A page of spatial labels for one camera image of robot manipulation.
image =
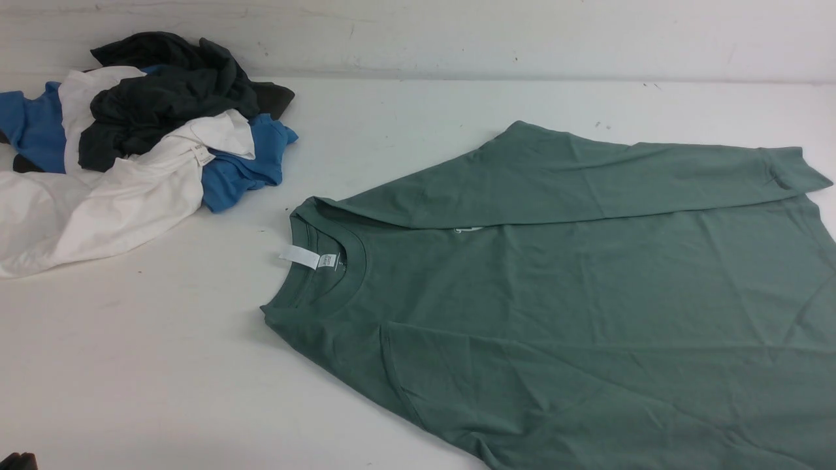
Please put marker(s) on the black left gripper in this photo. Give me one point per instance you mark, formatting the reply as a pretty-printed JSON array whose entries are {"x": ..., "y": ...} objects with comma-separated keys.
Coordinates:
[{"x": 19, "y": 461}]

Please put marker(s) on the green long-sleeved shirt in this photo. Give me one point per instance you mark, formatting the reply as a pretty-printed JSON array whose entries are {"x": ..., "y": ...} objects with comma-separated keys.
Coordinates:
[{"x": 551, "y": 302}]

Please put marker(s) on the white shirt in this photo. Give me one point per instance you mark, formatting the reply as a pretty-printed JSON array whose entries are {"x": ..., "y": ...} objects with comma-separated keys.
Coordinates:
[{"x": 51, "y": 219}]

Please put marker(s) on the blue shirt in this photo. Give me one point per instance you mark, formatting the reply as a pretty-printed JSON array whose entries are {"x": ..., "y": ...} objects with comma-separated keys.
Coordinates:
[{"x": 241, "y": 170}]

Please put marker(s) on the dark grey shirt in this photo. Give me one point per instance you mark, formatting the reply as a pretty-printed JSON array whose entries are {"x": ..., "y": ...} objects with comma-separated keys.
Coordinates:
[{"x": 179, "y": 81}]

